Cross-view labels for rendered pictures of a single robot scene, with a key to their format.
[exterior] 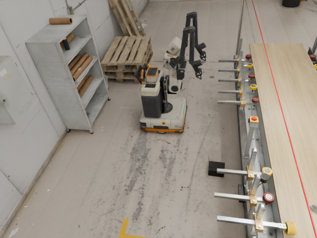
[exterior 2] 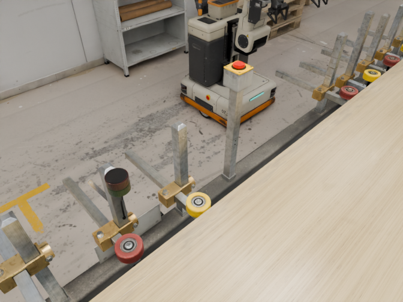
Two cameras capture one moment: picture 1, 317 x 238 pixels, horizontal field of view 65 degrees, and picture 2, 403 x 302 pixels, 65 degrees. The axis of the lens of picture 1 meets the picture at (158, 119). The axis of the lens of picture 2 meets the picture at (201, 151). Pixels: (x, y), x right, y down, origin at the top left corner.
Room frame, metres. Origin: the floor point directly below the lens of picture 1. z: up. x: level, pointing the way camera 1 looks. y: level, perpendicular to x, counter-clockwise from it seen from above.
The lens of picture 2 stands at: (0.66, -1.20, 1.70)
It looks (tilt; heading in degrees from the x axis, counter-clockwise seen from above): 42 degrees down; 31
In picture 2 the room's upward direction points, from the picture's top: 1 degrees clockwise
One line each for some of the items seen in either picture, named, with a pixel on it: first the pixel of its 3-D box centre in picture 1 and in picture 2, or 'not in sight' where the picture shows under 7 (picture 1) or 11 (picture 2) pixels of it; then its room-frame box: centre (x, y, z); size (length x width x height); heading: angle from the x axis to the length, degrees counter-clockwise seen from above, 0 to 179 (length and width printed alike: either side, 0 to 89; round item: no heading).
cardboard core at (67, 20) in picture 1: (60, 21); not in sight; (3.47, 1.15, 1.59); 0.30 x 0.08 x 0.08; 75
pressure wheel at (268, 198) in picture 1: (267, 199); (131, 254); (0.97, -0.78, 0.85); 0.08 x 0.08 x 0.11
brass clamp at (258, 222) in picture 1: (258, 221); (24, 265); (0.77, -0.62, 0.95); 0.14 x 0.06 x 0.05; 165
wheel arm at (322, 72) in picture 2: (235, 92); (332, 76); (2.46, -1.01, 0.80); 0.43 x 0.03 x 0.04; 75
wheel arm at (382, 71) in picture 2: (235, 80); (353, 62); (2.70, -1.07, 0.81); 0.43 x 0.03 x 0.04; 75
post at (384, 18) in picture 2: (240, 75); (370, 54); (2.72, -1.15, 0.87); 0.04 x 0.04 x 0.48; 75
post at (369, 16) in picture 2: (242, 81); (354, 57); (2.48, -1.08, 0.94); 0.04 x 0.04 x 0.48; 75
